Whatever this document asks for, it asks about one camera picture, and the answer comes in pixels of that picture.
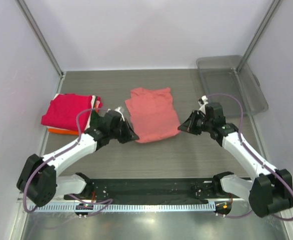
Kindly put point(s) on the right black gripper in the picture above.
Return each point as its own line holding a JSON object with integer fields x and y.
{"x": 189, "y": 125}

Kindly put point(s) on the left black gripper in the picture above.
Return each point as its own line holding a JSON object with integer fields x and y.
{"x": 130, "y": 135}

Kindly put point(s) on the salmon pink t shirt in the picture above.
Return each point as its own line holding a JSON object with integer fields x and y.
{"x": 152, "y": 114}

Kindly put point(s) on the green t shirt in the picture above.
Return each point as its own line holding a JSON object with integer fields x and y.
{"x": 95, "y": 120}

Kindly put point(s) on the magenta t shirt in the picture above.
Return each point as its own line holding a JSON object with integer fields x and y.
{"x": 64, "y": 108}

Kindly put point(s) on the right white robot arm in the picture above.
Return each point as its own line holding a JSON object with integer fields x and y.
{"x": 269, "y": 190}

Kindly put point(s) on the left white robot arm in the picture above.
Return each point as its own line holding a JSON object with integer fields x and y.
{"x": 40, "y": 180}

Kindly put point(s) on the clear plastic bin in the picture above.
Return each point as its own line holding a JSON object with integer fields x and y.
{"x": 233, "y": 76}

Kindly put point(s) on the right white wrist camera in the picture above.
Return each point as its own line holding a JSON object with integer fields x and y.
{"x": 203, "y": 101}

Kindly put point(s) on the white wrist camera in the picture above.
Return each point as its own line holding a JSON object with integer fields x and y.
{"x": 203, "y": 101}
{"x": 119, "y": 110}

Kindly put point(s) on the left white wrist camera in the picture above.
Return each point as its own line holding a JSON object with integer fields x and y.
{"x": 119, "y": 110}

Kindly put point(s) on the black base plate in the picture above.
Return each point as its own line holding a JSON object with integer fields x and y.
{"x": 154, "y": 191}

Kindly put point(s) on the slotted white cable duct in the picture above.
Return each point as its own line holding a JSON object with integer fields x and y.
{"x": 122, "y": 208}

